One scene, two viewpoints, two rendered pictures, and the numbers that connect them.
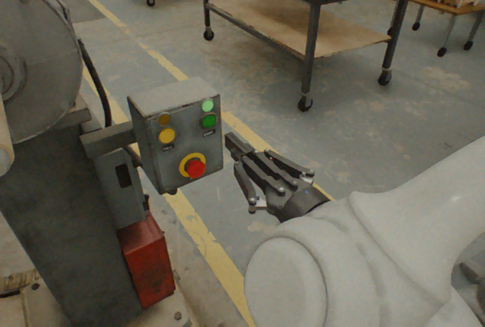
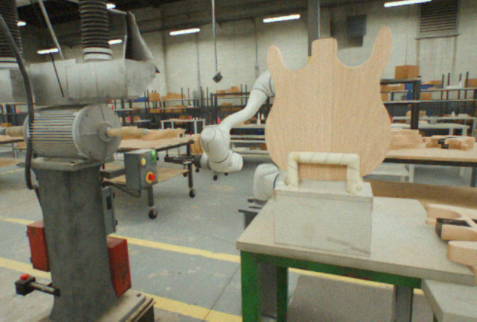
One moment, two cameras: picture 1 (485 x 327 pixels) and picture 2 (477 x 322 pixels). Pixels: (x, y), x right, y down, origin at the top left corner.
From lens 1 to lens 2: 1.15 m
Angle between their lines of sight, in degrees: 43
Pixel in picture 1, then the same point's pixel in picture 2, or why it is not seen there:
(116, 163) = (106, 194)
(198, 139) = (150, 165)
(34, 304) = not seen: outside the picture
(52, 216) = (86, 218)
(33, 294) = not seen: outside the picture
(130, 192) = (110, 213)
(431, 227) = (223, 126)
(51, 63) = not seen: hidden behind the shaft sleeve
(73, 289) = (87, 273)
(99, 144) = (114, 172)
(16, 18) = (113, 118)
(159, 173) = (141, 178)
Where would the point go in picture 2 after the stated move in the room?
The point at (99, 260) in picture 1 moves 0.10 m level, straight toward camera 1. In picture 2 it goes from (99, 253) to (115, 256)
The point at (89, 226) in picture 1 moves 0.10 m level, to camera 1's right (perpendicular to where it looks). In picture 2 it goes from (98, 226) to (118, 222)
